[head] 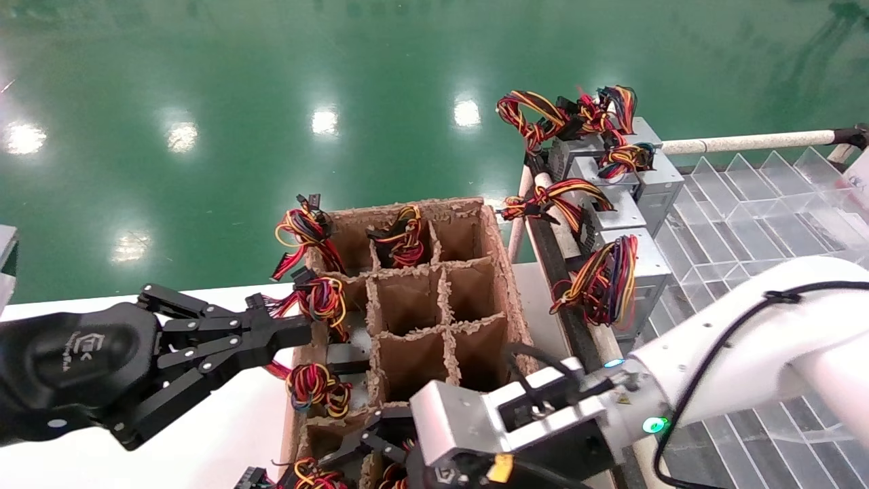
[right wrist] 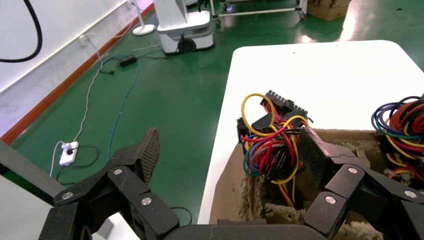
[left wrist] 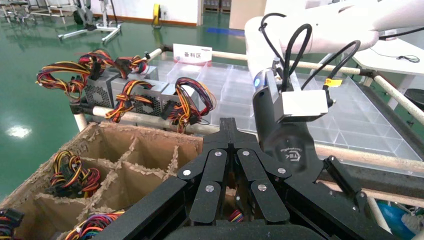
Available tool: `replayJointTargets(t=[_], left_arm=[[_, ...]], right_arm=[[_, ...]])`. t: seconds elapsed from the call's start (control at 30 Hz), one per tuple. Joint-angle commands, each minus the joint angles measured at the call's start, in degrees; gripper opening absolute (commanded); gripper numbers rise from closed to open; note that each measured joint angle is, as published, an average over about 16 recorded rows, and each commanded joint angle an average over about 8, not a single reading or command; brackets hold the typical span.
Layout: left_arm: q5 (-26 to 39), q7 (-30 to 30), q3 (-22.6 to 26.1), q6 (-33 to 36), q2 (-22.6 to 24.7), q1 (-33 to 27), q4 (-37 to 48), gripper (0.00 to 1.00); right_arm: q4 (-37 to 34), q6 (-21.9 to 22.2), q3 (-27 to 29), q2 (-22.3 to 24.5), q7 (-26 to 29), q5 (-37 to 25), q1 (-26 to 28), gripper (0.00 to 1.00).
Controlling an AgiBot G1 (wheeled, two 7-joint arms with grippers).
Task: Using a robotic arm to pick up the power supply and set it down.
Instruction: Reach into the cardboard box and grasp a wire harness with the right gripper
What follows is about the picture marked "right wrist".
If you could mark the brown cardboard divider box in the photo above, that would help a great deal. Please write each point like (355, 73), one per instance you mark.
(228, 192)

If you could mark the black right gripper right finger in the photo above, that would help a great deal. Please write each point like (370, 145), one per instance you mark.
(351, 182)

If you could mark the brown cardboard carton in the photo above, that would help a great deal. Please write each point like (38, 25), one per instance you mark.
(328, 11)

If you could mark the white fan stand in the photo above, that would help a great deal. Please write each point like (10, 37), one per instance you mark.
(144, 30)

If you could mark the white cart frame with casters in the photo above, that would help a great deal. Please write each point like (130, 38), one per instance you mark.
(258, 12)

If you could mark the grey panel with dark edge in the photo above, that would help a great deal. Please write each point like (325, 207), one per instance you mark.
(20, 205)

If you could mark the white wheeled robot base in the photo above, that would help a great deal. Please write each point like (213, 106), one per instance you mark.
(185, 26)

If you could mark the black power adapter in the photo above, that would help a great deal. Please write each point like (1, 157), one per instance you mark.
(128, 61)

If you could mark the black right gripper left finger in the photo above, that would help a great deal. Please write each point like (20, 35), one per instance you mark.
(126, 179)

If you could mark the white power strip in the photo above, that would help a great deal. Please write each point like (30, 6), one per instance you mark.
(69, 154)

